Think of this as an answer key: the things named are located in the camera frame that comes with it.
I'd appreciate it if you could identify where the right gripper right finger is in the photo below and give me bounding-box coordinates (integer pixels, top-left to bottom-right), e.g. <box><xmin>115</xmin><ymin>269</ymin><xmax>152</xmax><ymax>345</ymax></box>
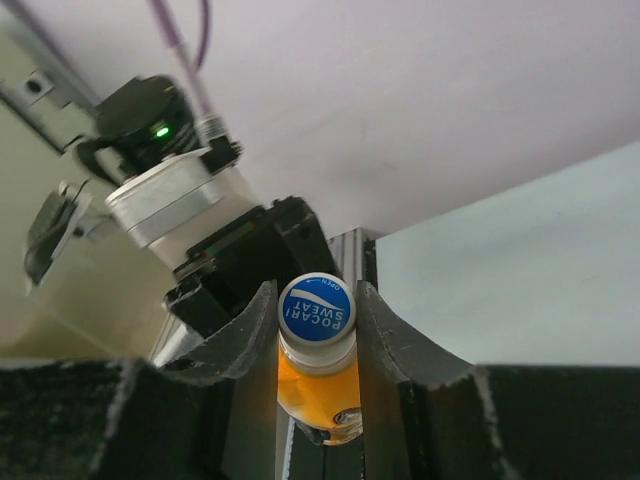
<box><xmin>356</xmin><ymin>281</ymin><xmax>639</xmax><ymax>479</ymax></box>

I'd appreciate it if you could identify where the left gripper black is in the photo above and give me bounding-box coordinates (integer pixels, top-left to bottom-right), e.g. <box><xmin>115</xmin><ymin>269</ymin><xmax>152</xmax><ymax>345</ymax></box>
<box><xmin>164</xmin><ymin>196</ymin><xmax>339</xmax><ymax>338</ymax></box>

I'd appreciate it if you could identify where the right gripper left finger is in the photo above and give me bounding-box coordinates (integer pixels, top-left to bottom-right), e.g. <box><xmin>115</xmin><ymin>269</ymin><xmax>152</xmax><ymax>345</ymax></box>
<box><xmin>1</xmin><ymin>282</ymin><xmax>278</xmax><ymax>479</ymax></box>

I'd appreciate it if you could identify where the white bottle cap blue print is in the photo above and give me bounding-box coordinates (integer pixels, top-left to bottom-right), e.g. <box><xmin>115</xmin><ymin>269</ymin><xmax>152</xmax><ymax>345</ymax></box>
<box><xmin>278</xmin><ymin>272</ymin><xmax>356</xmax><ymax>369</ymax></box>

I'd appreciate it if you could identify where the orange juice bottle white cap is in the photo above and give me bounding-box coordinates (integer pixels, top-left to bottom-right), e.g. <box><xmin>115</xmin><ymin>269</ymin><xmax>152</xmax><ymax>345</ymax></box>
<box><xmin>277</xmin><ymin>332</ymin><xmax>363</xmax><ymax>446</ymax></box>

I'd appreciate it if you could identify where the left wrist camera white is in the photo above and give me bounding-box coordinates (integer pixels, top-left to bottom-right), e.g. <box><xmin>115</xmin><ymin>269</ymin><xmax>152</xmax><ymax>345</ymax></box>
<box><xmin>105</xmin><ymin>148</ymin><xmax>261</xmax><ymax>271</ymax></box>

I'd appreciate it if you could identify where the left aluminium corner post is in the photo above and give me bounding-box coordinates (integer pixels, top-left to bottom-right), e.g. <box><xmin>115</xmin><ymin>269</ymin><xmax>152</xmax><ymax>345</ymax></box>
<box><xmin>1</xmin><ymin>1</ymin><xmax>99</xmax><ymax>156</ymax></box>

